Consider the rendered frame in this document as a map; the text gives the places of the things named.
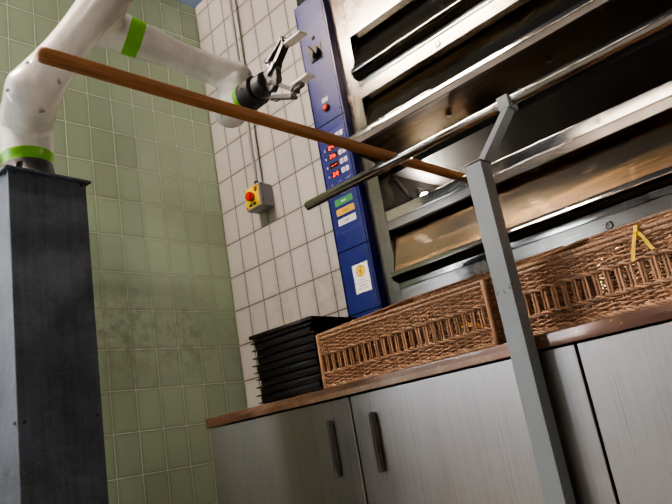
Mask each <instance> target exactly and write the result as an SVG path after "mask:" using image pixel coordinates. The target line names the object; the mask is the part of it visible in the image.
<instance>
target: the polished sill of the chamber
mask: <svg viewBox="0 0 672 504"><path fill-rule="evenodd" d="M670 96H672V80H671V81H669V82H666V83H664V84H662V85H660V86H658V87H656V88H653V89H651V90H649V91H647V92H645V93H643V94H640V95H638V96H636V97H634V98H632V99H630V100H627V101H625V102H623V103H621V104H619V105H617V106H614V107H612V108H610V109H608V110H606V111H604V112H601V113H599V114H597V115H595V116H593V117H591V118H588V119H586V120H584V121H582V122H580V123H578V124H575V125H573V126H571V127H569V128H567V129H565V130H562V131H560V132H558V133H556V134H554V135H552V136H549V137H547V138H545V139H543V140H541V141H539V142H536V143H534V144H532V145H530V146H528V147H526V148H523V149H521V150H519V151H517V152H515V153H513V154H510V155H508V156H506V157H504V158H502V159H500V160H497V161H495V162H493V163H492V165H491V169H492V173H493V175H495V174H498V173H500V172H502V171H504V170H507V169H509V168H511V167H513V166H516V165H518V164H520V163H522V162H525V161H527V160H529V159H531V158H533V157H536V156H538V155H540V154H542V153H545V152H547V151H549V150H551V149H554V148H556V147H558V146H560V145H563V144H565V143H567V142H569V141H572V140H574V139H576V138H578V137H580V136H583V135H585V134H587V133H589V132H592V131H594V130H596V129H598V128H601V127H603V126H605V125H607V124H610V123H612V122H614V121H616V120H619V119H621V118H623V117H625V116H627V115H630V114H632V113H634V112H636V111H639V110H641V109H643V108H645V107H648V106H650V105H652V104H654V103H657V102H659V101H661V100H663V99H666V98H668V97H670ZM466 187H469V183H468V179H467V175H465V176H463V177H461V178H458V179H456V180H454V181H452V182H450V183H448V184H445V185H443V186H441V187H439V188H437V189H435V190H432V191H430V192H428V193H426V194H424V195H422V196H419V197H417V198H415V199H413V200H411V201H409V202H406V203H404V204H402V205H400V206H398V207H396V208H393V209H391V210H389V211H387V212H385V215H386V219H387V223H388V222H390V221H393V220H395V219H397V218H399V217H401V216H404V215H406V214H408V213H410V212H413V211H415V210H417V209H419V208H422V207H424V206H426V205H428V204H431V203H433V202H435V201H437V200H440V199H442V198H444V197H446V196H448V195H451V194H453V193H455V192H457V191H460V190H462V189H464V188H466Z"/></svg>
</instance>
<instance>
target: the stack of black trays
mask: <svg viewBox="0 0 672 504"><path fill-rule="evenodd" d="M357 318H359V317H332V316H308V317H305V318H302V319H299V320H297V321H294V322H291V323H288V324H285V325H282V326H279V327H276V328H273V329H270V330H267V331H264V332H261V333H258V334H255V335H252V336H250V337H249V340H254V343H252V344H250V345H255V349H256V350H254V351H252V352H257V357H256V358H253V360H258V365H255V366H252V367H257V371H258V372H257V373H254V374H259V378H260V379H258V380H256V381H261V384H262V386H261V387H257V388H256V389H261V392H262V394H261V395H257V397H261V398H262V402H260V403H259V404H267V403H271V402H274V401H278V400H282V399H286V398H290V397H294V396H298V395H302V394H306V393H310V392H314V391H318V390H322V389H324V386H323V380H322V374H321V368H320V362H319V355H318V349H317V343H316V337H315V336H316V335H317V334H319V333H322V332H324V331H327V330H329V329H332V328H335V327H336V326H340V325H342V324H345V323H347V322H348V321H349V322H350V321H352V320H354V319H357Z"/></svg>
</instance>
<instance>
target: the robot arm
mask: <svg viewBox="0 0 672 504"><path fill-rule="evenodd" d="M132 2H133V0H75V2H74V3H73V5H72V6H71V8H70V9H69V11H68V12H67V14H66V15H65V16H64V18H63V19H62V20H61V21H60V23H59V24H58V25H57V26H56V28H55V29H54V30H53V31H52V32H51V34H50V35H49V36H48V37H47V38H46V39H45V40H44V41H43V42H42V43H41V45H40V46H42V47H48V48H51V49H54V50H58V51H61V52H64V53H68V54H71V55H74V56H78V57H81V58H84V59H85V58H86V57H87V55H88V54H89V52H90V51H91V50H92V48H93V47H94V46H95V45H97V46H100V47H102V48H105V49H108V50H111V51H114V52H117V53H120V54H123V55H126V56H129V57H132V58H135V59H139V60H142V61H146V62H149V63H153V64H156V65H160V66H163V67H166V68H169V69H172V70H175V71H178V72H181V73H183V74H186V75H189V76H191V77H194V78H196V79H199V80H201V81H203V82H206V83H208V84H210V85H212V86H214V87H216V88H218V91H217V95H216V99H220V100H223V101H226V102H230V103H233V104H236V105H239V106H243V107H246V108H249V109H253V110H258V109H259V108H261V107H262V106H263V105H265V104H266V103H267V102H268V101H269V100H271V101H274V102H278V101H280V100H297V99H298V96H297V94H299V93H300V89H302V88H303V87H304V86H305V84H306V83H307V82H309V81H310V80H312V79H313V78H314V77H315V75H313V74H310V73H305V74H304V75H302V76H301V77H300V78H298V79H297V80H295V81H294V82H293V83H291V86H292V87H290V86H287V85H285V84H282V83H281V82H282V76H281V68H282V63H283V60H284V58H285V56H286V53H287V51H288V49H289V47H292V46H294V45H295V44H296V43H298V42H299V41H300V40H301V39H303V38H304V37H305V36H307V33H306V32H303V31H301V30H299V31H297V32H296V33H295V34H291V35H290V36H289V37H287V38H286V37H284V36H279V38H278V40H277V41H276V43H275V45H274V46H273V48H272V50H271V51H270V53H269V55H268V56H267V57H266V58H265V59H264V61H263V62H264V63H265V64H266V66H267V68H266V69H265V71H263V72H260V73H258V74H257V75H255V76H252V73H251V71H250V69H249V68H248V67H247V66H246V65H245V64H244V63H241V62H238V61H235V60H231V59H227V58H224V57H221V56H218V55H215V54H213V53H210V52H208V51H205V50H203V49H200V48H198V47H195V46H193V45H191V44H188V43H186V42H184V41H182V40H179V39H177V38H175V37H173V36H171V35H169V34H167V33H165V32H163V31H161V30H159V29H158V28H156V27H154V26H152V25H150V24H148V23H146V22H144V21H142V20H140V19H138V18H136V17H134V16H132V15H130V14H127V13H126V12H127V10H128V8H129V7H130V6H131V4H132ZM285 45H286V46H285ZM40 46H39V47H40ZM39 47H38V48H39ZM38 48H37V49H38ZM37 49H36V50H37ZM36 50H35V51H34V52H33V53H32V54H31V55H29V56H28V57H27V58H26V59H25V60H24V61H23V62H22V63H21V64H20V65H18V66H17V67H16V68H15V69H14V70H13V71H11V72H10V74H9V75H8V76H7V78H6V80H5V83H4V89H3V96H2V102H1V104H0V158H1V161H2V164H3V166H4V165H5V164H8V165H13V166H18V167H23V168H28V169H33V170H38V171H44V172H49V173H54V174H55V172H54V160H55V149H54V132H53V128H54V124H55V121H56V117H57V114H58V110H59V107H60V103H61V101H62V99H63V97H64V95H65V93H66V91H67V89H68V87H69V85H70V83H71V81H72V80H73V78H74V76H75V74H76V73H74V72H70V71H67V70H63V69H59V68H56V67H52V66H49V65H45V64H42V63H40V62H38V61H37V59H36V56H35V54H36ZM274 65H275V66H278V68H275V67H274ZM279 87H280V88H283V89H286V90H288V91H290V94H276V92H277V90H278V88H279ZM213 114H214V117H215V119H216V121H217V122H218V123H219V124H220V125H222V126H224V127H227V128H236V127H238V126H240V125H242V124H243V123H244V122H245V121H243V120H239V119H236V118H232V117H229V116H225V115H222V114H218V113H215V112H213Z"/></svg>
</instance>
